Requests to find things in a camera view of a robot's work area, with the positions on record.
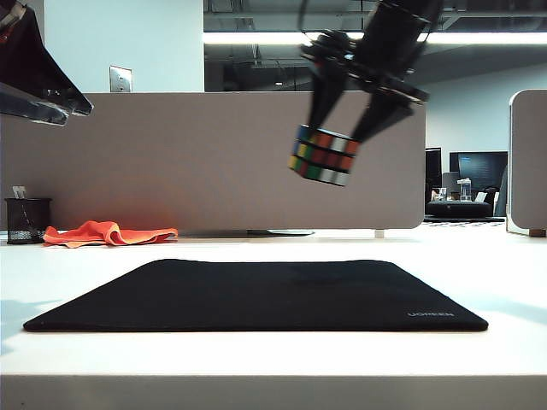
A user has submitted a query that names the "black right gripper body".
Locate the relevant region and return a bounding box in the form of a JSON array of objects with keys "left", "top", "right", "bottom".
[{"left": 300, "top": 29, "right": 431, "bottom": 103}]

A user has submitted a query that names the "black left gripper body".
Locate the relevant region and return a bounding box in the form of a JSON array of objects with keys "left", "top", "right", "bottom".
[{"left": 0, "top": 0, "right": 31, "bottom": 46}]

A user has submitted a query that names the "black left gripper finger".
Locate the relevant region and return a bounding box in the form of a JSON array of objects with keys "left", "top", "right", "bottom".
[
  {"left": 0, "top": 82, "right": 70, "bottom": 127},
  {"left": 0, "top": 7, "right": 95, "bottom": 117}
]

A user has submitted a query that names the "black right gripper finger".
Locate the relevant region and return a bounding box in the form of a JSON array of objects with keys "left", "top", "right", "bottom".
[
  {"left": 352, "top": 90, "right": 415, "bottom": 143},
  {"left": 308, "top": 63, "right": 348, "bottom": 132}
]

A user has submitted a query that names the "multicoloured puzzle cube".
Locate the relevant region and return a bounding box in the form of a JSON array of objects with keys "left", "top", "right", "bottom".
[{"left": 288, "top": 123, "right": 363, "bottom": 189}]

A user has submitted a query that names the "black mouse pad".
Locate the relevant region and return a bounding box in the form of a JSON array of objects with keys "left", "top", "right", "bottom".
[{"left": 22, "top": 258, "right": 490, "bottom": 333}]

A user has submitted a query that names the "long ceiling light strip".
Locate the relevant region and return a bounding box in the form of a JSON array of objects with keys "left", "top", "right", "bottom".
[{"left": 203, "top": 32, "right": 547, "bottom": 45}]

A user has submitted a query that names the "black mesh pen holder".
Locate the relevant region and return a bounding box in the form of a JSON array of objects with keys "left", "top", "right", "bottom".
[{"left": 3, "top": 196, "right": 53, "bottom": 245}]

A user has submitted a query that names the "dark background monitor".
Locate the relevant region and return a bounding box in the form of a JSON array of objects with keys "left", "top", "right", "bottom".
[{"left": 449, "top": 150, "right": 509, "bottom": 191}]

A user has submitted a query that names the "black round ottoman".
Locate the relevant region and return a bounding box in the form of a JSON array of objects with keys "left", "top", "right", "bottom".
[{"left": 426, "top": 200, "right": 494, "bottom": 220}]

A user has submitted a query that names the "beige desk divider panel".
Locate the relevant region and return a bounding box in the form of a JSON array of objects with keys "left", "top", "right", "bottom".
[{"left": 0, "top": 91, "right": 427, "bottom": 231}]

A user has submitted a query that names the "orange cloth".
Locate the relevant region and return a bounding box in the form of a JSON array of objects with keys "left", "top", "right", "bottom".
[{"left": 42, "top": 220, "right": 179, "bottom": 248}]

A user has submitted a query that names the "dark metal divider base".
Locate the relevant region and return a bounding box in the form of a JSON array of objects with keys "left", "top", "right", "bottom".
[{"left": 179, "top": 229, "right": 315, "bottom": 239}]

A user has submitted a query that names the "white-edged rounded divider panel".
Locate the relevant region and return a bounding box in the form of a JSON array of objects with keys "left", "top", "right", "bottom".
[{"left": 507, "top": 88, "right": 547, "bottom": 237}]

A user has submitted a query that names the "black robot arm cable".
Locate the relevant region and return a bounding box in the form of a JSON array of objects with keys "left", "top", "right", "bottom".
[{"left": 297, "top": 0, "right": 330, "bottom": 40}]

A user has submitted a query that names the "metal wall switch plate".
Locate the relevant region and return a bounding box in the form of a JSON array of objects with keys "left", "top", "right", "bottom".
[{"left": 109, "top": 64, "right": 132, "bottom": 93}]

